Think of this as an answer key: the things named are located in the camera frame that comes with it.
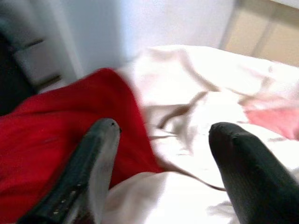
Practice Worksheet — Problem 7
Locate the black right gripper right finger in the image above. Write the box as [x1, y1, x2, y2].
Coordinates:
[208, 121, 299, 224]

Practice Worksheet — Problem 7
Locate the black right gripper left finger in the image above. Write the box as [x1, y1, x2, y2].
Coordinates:
[17, 118, 123, 224]

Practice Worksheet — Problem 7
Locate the red cloth garment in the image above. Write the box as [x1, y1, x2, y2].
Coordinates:
[0, 68, 169, 223]

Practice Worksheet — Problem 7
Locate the pink cloth garment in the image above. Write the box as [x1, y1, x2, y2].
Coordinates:
[242, 102, 299, 140]

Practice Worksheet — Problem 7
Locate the white cloth garment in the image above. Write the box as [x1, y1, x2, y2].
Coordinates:
[100, 45, 299, 224]

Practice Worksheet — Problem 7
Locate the beige wooden cabinet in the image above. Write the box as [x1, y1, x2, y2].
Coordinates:
[219, 0, 299, 67]

